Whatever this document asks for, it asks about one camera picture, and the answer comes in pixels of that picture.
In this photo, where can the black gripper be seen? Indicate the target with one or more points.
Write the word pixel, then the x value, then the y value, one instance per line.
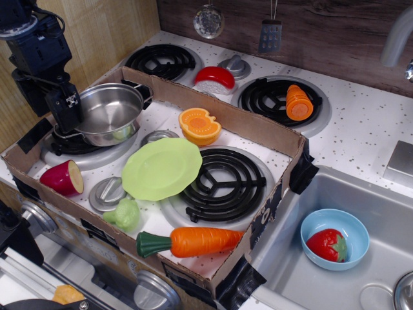
pixel 63 103

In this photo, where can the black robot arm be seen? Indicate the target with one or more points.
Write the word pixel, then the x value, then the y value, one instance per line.
pixel 39 53

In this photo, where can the light green plastic plate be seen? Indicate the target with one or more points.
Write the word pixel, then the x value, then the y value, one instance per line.
pixel 161 169

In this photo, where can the orange toy carrot slice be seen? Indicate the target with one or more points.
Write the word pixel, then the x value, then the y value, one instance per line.
pixel 298 105

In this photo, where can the black front left burner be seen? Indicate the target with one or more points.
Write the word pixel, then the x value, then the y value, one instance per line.
pixel 72 143

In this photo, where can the black burner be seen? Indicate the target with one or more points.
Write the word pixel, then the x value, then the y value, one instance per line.
pixel 165 61
pixel 230 185
pixel 72 143
pixel 269 98

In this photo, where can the stainless steel pot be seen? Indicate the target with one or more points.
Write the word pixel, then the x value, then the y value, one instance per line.
pixel 110 113

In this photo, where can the red toy half apple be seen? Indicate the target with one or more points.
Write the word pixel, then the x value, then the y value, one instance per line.
pixel 65 179

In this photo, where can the silver stove knob front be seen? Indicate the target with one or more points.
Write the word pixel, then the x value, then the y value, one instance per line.
pixel 106 195

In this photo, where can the silver stove knob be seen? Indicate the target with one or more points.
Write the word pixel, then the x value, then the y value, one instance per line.
pixel 239 68
pixel 157 135
pixel 106 195

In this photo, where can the silver stove knob middle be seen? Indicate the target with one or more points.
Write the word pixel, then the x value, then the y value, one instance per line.
pixel 157 135

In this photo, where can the silver oven dial left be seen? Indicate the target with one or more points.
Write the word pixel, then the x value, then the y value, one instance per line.
pixel 39 221

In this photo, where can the silver oven dial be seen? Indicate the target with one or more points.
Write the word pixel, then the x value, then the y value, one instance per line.
pixel 39 221
pixel 152 292

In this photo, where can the black back left burner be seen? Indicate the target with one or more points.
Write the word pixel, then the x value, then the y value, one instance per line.
pixel 165 61

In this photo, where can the orange toy half fruit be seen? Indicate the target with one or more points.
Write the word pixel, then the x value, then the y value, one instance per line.
pixel 199 127

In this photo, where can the red white toy sushi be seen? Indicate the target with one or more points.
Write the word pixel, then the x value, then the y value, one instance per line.
pixel 215 80

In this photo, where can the hanging silver strainer ladle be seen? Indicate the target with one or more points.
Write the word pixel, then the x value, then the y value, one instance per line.
pixel 209 21

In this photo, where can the black front right burner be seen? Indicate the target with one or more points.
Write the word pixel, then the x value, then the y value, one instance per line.
pixel 230 185

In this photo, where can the yellow toy food piece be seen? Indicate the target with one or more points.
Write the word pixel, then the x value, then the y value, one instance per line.
pixel 66 294

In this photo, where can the silver stove knob back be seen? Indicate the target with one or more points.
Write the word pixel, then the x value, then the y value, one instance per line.
pixel 239 68

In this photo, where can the silver oven dial right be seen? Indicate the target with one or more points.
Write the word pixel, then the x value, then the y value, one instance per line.
pixel 152 292

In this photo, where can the black back right burner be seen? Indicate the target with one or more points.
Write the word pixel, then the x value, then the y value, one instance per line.
pixel 269 98

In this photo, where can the hanging grey slotted spatula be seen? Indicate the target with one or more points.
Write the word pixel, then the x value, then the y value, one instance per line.
pixel 271 31

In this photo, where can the brown cardboard fence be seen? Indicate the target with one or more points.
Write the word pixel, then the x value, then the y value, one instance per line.
pixel 234 280

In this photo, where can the silver sink basin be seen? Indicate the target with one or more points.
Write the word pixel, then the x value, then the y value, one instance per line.
pixel 293 281

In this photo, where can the red toy strawberry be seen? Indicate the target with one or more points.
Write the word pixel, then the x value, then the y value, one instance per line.
pixel 328 244

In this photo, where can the light blue bowl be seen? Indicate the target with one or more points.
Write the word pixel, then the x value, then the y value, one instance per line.
pixel 355 233

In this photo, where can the silver faucet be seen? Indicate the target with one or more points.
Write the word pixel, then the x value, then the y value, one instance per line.
pixel 397 39

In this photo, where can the grey metal block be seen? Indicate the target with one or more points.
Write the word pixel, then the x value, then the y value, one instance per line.
pixel 399 167

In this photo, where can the silver sink drain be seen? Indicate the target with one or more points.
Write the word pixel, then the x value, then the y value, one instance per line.
pixel 402 293

